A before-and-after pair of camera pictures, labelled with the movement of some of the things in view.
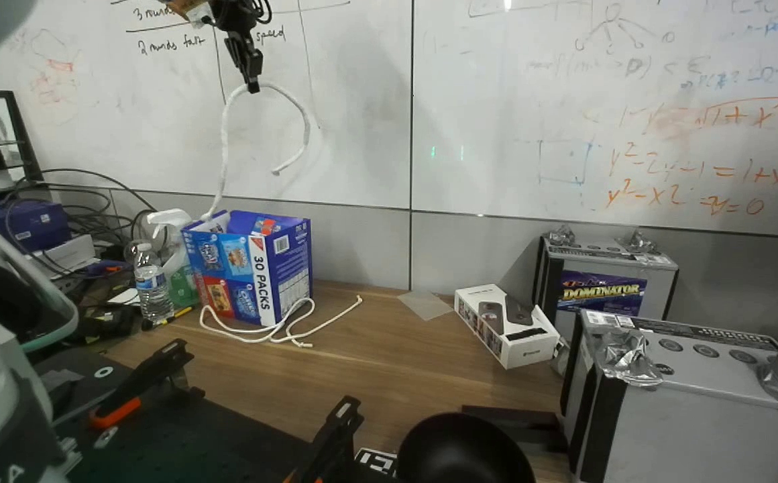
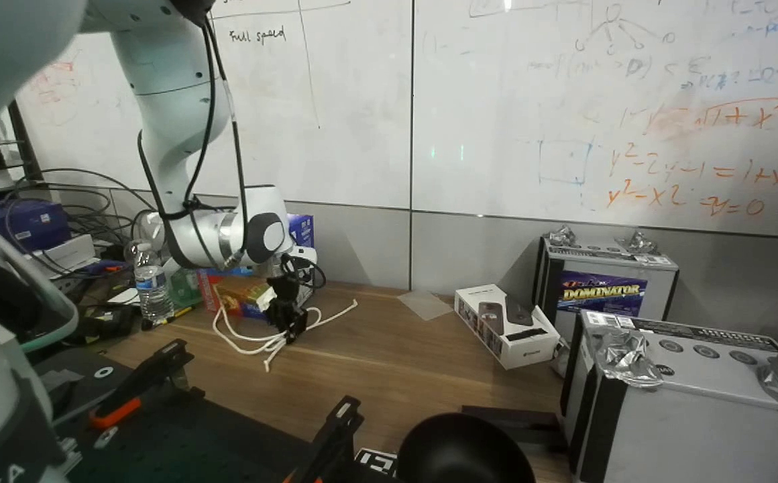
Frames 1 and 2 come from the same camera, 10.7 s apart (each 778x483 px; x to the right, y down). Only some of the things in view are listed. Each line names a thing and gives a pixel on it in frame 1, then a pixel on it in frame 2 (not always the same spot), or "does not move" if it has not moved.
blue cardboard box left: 34,225 does not move
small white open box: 510,344 does not move
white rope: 301,322 to 273,335
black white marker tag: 376,458 does not move
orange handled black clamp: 152,382 does not move
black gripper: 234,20 to 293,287
